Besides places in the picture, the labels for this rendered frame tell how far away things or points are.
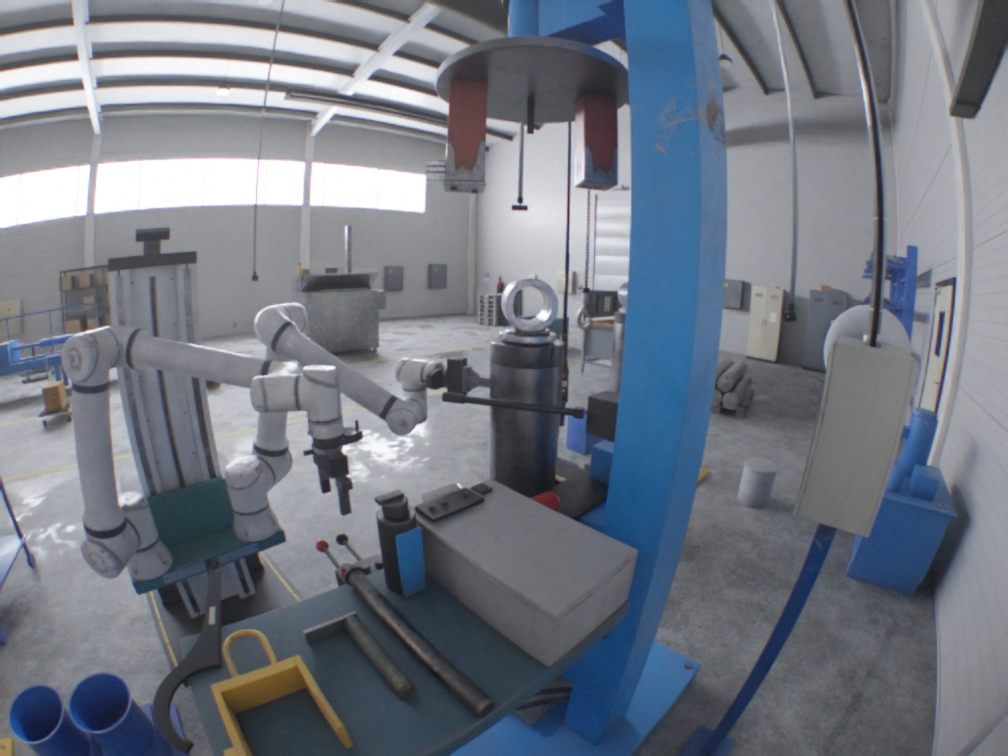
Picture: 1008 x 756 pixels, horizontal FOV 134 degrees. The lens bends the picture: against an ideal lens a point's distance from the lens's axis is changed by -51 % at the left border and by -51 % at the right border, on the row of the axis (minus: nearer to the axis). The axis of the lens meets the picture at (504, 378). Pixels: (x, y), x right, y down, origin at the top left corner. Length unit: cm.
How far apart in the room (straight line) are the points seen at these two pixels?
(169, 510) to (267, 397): 88
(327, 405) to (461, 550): 46
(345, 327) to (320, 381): 812
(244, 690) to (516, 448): 92
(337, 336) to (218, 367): 791
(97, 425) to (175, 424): 53
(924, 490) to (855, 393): 210
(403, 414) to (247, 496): 70
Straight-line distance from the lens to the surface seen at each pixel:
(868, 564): 314
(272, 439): 174
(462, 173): 120
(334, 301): 899
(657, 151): 93
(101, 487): 139
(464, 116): 125
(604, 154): 129
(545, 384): 118
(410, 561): 83
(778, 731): 216
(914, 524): 303
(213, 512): 183
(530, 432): 121
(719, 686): 220
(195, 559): 174
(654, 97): 98
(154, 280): 169
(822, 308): 1101
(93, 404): 129
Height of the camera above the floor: 166
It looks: 14 degrees down
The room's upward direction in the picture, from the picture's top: 1 degrees clockwise
